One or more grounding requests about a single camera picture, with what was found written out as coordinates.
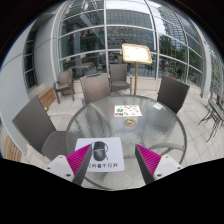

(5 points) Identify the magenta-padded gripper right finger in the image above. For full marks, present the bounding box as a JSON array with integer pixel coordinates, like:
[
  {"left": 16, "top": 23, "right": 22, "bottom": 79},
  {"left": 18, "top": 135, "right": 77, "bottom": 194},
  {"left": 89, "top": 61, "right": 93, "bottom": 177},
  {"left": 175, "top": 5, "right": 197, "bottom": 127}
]
[{"left": 134, "top": 144, "right": 182, "bottom": 185}]

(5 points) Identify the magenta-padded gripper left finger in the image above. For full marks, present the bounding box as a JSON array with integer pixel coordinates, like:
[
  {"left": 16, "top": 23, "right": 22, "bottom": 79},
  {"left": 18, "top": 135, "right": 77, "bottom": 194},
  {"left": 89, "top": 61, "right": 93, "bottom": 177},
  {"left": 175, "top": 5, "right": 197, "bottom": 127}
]
[{"left": 46, "top": 143, "right": 94, "bottom": 187}]

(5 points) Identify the black computer mouse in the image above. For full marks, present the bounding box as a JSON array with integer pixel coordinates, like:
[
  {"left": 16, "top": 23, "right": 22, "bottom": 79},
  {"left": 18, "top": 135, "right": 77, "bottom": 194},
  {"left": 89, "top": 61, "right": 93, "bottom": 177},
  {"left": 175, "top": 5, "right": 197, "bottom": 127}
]
[{"left": 91, "top": 141, "right": 109, "bottom": 162}]

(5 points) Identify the grey wicker chair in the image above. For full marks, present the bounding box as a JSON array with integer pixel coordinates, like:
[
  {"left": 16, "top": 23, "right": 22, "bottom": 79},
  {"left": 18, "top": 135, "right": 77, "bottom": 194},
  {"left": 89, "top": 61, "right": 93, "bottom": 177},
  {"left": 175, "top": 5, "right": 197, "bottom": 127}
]
[
  {"left": 157, "top": 75, "right": 191, "bottom": 115},
  {"left": 109, "top": 63, "right": 133, "bottom": 95},
  {"left": 79, "top": 73, "right": 113, "bottom": 106},
  {"left": 53, "top": 68, "right": 75, "bottom": 105},
  {"left": 12, "top": 95, "right": 73, "bottom": 162}
]

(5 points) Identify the small gold round disc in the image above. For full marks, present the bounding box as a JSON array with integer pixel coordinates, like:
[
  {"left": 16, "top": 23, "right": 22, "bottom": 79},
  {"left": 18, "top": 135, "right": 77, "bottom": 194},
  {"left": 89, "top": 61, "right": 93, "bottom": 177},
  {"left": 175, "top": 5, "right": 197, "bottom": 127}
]
[{"left": 124, "top": 118, "right": 137, "bottom": 128}]

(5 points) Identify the colourful laminated menu card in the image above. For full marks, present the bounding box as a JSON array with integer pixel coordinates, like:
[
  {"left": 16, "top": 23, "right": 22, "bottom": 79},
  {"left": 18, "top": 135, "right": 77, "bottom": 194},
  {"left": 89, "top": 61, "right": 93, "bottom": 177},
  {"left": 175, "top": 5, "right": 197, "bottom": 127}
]
[{"left": 113, "top": 104, "right": 143, "bottom": 118}]

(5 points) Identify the green metal bistro table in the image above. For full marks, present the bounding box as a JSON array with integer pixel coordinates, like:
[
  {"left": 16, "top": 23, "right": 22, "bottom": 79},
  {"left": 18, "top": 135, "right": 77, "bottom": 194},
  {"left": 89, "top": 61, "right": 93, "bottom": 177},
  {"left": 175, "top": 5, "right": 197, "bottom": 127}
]
[{"left": 198, "top": 95, "right": 224, "bottom": 143}]

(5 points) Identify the gold framed menu stand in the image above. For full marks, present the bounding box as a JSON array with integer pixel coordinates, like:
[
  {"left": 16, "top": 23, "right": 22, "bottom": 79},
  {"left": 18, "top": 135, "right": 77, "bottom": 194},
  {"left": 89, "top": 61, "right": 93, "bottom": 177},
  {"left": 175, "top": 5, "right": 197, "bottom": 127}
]
[{"left": 121, "top": 43, "right": 153, "bottom": 96}]

